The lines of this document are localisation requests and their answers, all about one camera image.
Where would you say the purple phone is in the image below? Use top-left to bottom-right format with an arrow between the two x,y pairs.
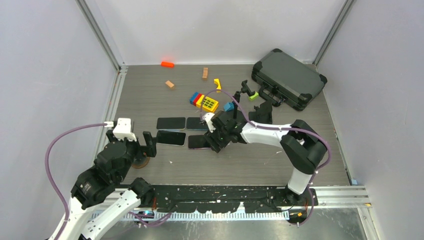
188,135 -> 211,150

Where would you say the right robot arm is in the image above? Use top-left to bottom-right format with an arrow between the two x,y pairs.
200,111 -> 330,205

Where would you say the black hard case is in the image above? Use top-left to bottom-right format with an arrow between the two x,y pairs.
251,48 -> 328,111

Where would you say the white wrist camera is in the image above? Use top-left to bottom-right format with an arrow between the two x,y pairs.
103,117 -> 137,142
202,112 -> 216,133

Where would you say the black folding phone stand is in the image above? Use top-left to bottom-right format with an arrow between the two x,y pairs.
248,100 -> 273,125

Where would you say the silver phone black screen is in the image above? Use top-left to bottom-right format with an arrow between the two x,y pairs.
156,117 -> 186,130

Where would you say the teal-edged phone black screen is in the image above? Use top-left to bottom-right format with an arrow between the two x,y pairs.
186,117 -> 209,131

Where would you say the white-edged phone black screen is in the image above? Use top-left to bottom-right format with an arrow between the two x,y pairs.
156,130 -> 187,147

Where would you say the yellow curved block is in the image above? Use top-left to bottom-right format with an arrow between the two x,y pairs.
213,78 -> 222,90

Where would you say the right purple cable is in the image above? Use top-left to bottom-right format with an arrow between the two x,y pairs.
198,89 -> 333,228

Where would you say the yellow red blue block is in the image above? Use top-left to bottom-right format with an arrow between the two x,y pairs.
189,92 -> 219,113

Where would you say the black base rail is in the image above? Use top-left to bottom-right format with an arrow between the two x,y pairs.
99,184 -> 369,223

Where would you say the small blue block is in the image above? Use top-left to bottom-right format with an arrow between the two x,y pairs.
223,102 -> 235,112

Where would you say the tan wooden block upright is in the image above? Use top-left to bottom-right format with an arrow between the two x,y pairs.
202,67 -> 208,80

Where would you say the black round-base pole stand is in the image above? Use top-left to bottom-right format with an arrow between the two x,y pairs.
232,79 -> 256,120

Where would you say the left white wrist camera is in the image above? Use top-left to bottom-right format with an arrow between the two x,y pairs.
103,117 -> 137,142

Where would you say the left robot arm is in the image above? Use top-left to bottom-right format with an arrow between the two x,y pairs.
50,130 -> 157,240

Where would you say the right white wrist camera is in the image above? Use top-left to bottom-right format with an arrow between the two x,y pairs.
202,112 -> 216,133

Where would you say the orange red block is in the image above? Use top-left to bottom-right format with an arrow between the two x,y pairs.
160,61 -> 175,68

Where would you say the green block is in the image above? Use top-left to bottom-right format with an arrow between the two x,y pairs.
248,92 -> 259,101

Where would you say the round wooden phone stand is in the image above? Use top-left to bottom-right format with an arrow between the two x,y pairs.
131,155 -> 150,169

